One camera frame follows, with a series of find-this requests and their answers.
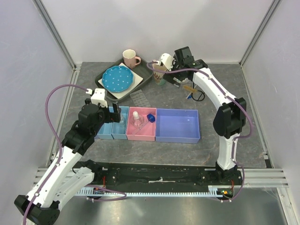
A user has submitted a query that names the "black wire ring stand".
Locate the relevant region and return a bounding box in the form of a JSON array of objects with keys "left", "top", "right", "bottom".
[{"left": 191, "top": 83, "right": 205, "bottom": 102}]

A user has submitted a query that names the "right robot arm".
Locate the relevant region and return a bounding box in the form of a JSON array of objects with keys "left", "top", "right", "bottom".
[{"left": 159, "top": 47, "right": 247, "bottom": 185}]

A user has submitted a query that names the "plastic bag of cotton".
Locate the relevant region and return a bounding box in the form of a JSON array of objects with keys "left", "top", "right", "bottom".
[{"left": 180, "top": 78, "right": 189, "bottom": 85}]

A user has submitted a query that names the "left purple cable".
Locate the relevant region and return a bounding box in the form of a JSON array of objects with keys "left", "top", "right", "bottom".
[{"left": 22, "top": 84, "right": 128, "bottom": 225}]

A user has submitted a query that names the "pink mug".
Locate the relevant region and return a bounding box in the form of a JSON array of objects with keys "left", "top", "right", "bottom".
[{"left": 122, "top": 49, "right": 141, "bottom": 69}]

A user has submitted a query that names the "pink bin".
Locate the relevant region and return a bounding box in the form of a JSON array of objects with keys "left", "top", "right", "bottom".
[{"left": 126, "top": 107, "right": 157, "bottom": 141}]

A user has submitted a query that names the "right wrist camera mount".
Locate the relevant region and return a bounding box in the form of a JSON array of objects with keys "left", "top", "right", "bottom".
[{"left": 157, "top": 53, "right": 175, "bottom": 71}]

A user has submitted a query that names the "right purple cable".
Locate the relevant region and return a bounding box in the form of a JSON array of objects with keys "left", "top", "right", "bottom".
[{"left": 146, "top": 61, "right": 255, "bottom": 203}]

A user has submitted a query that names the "small glass beaker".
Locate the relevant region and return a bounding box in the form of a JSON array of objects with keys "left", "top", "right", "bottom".
[{"left": 119, "top": 113, "right": 126, "bottom": 127}]

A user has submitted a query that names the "glass alcohol lamp white cap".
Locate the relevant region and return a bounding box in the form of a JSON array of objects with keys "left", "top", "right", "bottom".
[{"left": 131, "top": 111, "right": 144, "bottom": 128}]

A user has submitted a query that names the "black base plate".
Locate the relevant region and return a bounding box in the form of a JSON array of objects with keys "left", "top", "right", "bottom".
[{"left": 74, "top": 160, "right": 242, "bottom": 193}]

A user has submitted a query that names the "blue polka dot plate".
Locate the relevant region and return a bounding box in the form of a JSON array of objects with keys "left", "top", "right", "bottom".
[{"left": 101, "top": 66, "right": 134, "bottom": 93}]

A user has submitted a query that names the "beige green floral mug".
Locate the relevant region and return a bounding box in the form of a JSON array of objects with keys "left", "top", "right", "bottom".
[{"left": 152, "top": 60, "right": 167, "bottom": 86}]

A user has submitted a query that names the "test tube brush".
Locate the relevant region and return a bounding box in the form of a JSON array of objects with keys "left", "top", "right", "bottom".
[{"left": 183, "top": 85, "right": 197, "bottom": 93}]

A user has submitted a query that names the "blue base graduated cylinder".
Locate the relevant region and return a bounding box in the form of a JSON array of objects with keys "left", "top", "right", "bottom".
[{"left": 132, "top": 113, "right": 155, "bottom": 135}]

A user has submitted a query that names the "white square board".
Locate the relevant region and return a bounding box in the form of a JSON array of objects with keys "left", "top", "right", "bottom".
[{"left": 96, "top": 63, "right": 143, "bottom": 99}]

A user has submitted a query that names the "light blue bin right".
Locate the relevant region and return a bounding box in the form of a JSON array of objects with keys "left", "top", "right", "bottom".
[{"left": 112, "top": 106, "right": 129, "bottom": 140}]

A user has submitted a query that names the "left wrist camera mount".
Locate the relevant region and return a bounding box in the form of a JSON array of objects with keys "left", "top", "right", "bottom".
[{"left": 86, "top": 88, "right": 108, "bottom": 108}]

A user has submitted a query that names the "large purple bin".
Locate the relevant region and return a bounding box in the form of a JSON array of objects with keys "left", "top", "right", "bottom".
[{"left": 156, "top": 108, "right": 201, "bottom": 143}]

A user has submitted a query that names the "light blue cable duct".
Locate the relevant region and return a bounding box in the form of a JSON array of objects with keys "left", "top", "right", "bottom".
[{"left": 75, "top": 186, "right": 225, "bottom": 198}]

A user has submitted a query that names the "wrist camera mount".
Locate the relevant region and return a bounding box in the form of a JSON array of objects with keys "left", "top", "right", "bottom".
[
  {"left": 157, "top": 53, "right": 175, "bottom": 71},
  {"left": 86, "top": 88, "right": 108, "bottom": 108}
]

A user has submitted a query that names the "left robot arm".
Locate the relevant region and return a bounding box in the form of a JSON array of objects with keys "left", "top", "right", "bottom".
[{"left": 14, "top": 99, "right": 121, "bottom": 225}]

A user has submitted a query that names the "purple cable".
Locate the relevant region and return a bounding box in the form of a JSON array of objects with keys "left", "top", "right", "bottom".
[
  {"left": 146, "top": 61, "right": 255, "bottom": 203},
  {"left": 22, "top": 84, "right": 128, "bottom": 225}
]

